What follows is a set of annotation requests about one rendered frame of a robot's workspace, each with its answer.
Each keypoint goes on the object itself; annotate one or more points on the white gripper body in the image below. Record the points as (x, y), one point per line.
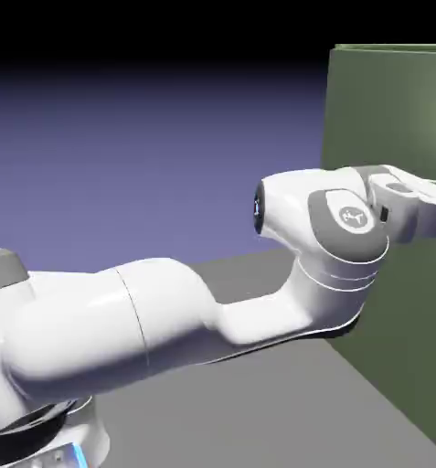
(435, 212)

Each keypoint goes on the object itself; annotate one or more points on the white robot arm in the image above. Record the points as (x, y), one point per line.
(173, 310)

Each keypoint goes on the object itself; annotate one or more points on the green cabinet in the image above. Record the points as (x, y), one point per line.
(382, 109)

